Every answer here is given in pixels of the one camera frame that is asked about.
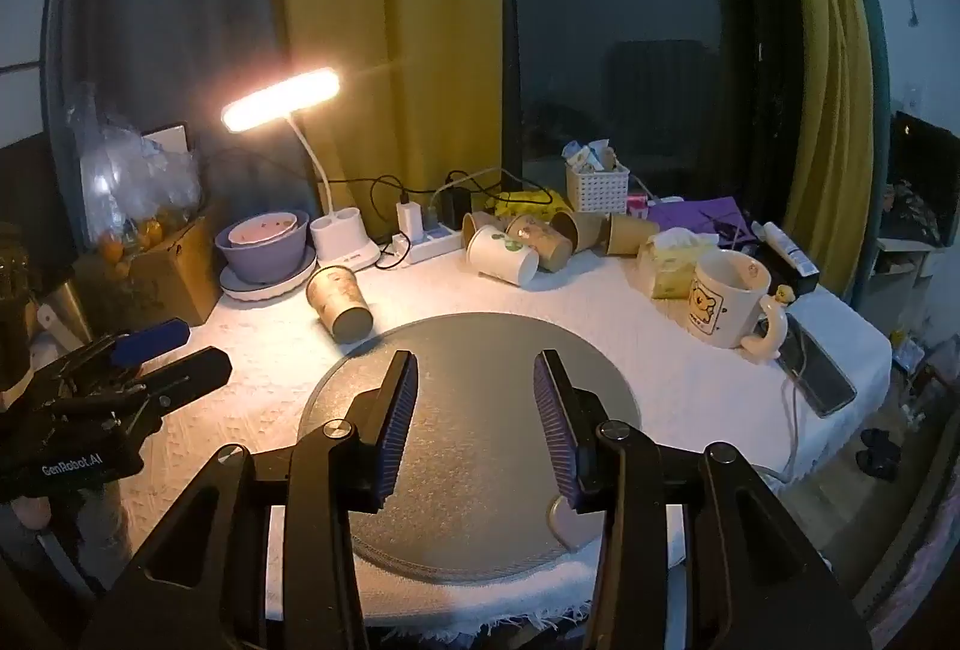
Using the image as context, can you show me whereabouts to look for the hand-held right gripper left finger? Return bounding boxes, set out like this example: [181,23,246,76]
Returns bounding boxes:
[79,350,419,650]

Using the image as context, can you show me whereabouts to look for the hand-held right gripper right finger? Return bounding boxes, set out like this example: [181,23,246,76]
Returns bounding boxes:
[532,348,875,650]

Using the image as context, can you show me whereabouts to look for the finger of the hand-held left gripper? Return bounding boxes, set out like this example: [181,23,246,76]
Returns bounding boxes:
[142,348,233,413]
[112,318,190,368]

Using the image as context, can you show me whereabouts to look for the beige paper cup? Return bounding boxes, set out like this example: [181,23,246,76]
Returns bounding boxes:
[306,265,374,344]

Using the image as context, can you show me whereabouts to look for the white paper cup green print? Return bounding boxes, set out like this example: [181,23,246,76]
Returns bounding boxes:
[466,224,539,288]

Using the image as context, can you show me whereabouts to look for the brown floral paper cup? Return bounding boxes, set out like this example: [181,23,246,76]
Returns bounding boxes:
[506,216,575,272]

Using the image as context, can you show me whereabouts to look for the cardboard box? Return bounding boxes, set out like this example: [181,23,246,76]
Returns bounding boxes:
[75,215,222,329]

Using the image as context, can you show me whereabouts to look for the round grey mat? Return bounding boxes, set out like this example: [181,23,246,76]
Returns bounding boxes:
[298,312,642,583]

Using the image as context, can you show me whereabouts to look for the small orange fruits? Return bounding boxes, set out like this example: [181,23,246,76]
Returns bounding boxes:
[96,216,164,261]

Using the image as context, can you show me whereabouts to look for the white plate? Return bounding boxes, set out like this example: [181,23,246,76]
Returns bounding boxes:
[220,245,318,304]

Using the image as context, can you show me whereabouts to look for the purple bowl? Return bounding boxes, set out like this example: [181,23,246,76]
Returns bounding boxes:
[215,209,311,284]

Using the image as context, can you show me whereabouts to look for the pink bowl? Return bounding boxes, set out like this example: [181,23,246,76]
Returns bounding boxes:
[229,211,299,246]

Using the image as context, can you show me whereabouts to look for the clear plastic bag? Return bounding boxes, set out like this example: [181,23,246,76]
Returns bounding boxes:
[75,84,203,231]

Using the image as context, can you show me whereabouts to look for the white power strip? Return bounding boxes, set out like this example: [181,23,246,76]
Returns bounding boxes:
[386,222,460,266]

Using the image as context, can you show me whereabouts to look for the yellow tissue pack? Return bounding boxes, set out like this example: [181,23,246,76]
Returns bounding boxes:
[637,228,721,300]

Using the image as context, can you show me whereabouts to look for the white bear print mug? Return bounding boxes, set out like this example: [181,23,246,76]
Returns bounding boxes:
[688,249,792,362]

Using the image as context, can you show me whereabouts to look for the black charger plug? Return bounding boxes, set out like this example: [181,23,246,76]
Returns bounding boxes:
[437,185,472,230]

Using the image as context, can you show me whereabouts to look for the yellow packet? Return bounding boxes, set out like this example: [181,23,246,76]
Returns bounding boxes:
[487,189,567,218]

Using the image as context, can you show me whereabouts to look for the white lattice basket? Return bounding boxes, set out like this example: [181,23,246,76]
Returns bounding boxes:
[564,159,631,214]

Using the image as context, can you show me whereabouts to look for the purple folder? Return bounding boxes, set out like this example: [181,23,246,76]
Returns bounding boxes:
[646,196,755,246]

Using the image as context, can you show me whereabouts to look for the white desk lamp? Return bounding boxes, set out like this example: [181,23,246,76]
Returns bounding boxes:
[220,67,383,272]

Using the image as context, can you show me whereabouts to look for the black smartphone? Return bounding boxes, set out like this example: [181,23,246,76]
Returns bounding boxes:
[780,316,857,417]

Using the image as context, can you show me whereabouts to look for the sachets in basket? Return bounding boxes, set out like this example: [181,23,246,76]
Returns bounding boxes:
[562,139,623,175]

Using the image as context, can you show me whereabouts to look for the black box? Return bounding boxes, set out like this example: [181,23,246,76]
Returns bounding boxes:
[765,237,820,299]

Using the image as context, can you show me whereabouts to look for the white tube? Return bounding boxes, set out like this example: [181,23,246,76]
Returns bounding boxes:
[754,220,815,276]

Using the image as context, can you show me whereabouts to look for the dark slippers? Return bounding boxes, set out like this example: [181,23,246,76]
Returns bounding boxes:
[859,429,901,480]

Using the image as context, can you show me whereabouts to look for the black monitor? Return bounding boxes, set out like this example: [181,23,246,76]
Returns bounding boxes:
[889,110,960,246]

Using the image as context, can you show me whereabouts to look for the black cable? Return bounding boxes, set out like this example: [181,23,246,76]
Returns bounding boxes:
[330,174,410,205]

